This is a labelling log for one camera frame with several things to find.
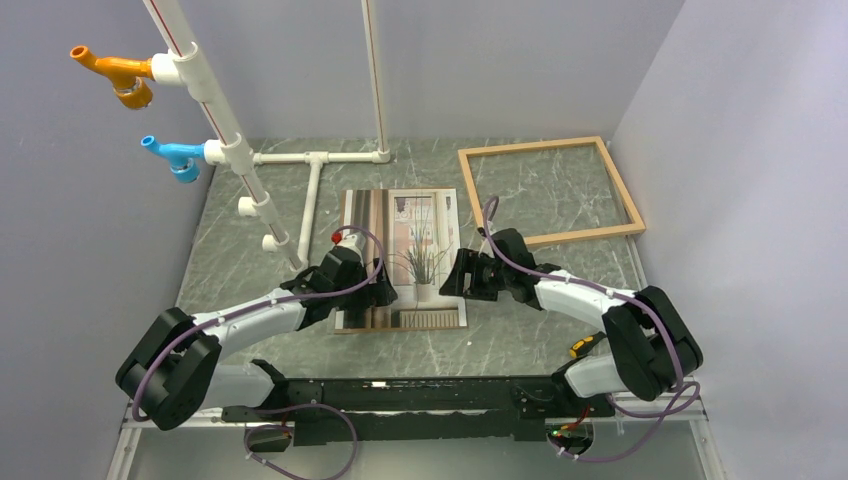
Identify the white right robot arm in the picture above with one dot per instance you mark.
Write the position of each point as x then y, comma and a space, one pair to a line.
651, 347

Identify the orange pipe fitting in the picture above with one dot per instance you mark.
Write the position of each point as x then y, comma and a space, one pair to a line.
127, 76

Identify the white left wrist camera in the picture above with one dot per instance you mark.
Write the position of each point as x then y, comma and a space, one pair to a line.
353, 241

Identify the brown frame backing board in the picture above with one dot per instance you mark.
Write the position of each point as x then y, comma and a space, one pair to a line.
397, 330

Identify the wooden picture frame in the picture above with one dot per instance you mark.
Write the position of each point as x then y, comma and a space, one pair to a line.
564, 190

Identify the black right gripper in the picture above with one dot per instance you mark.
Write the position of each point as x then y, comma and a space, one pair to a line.
470, 261

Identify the black yellow screwdriver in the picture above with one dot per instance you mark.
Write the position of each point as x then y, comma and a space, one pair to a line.
585, 345

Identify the white pvc pipe rack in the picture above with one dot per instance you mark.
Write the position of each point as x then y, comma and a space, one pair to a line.
184, 64

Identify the printed plant photo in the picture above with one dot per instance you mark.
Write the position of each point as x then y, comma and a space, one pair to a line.
414, 245

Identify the blue pipe fitting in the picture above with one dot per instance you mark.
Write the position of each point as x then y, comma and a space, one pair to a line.
181, 158

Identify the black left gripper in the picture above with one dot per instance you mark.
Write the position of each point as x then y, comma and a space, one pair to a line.
374, 294

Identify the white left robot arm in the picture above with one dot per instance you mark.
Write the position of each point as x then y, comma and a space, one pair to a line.
177, 369

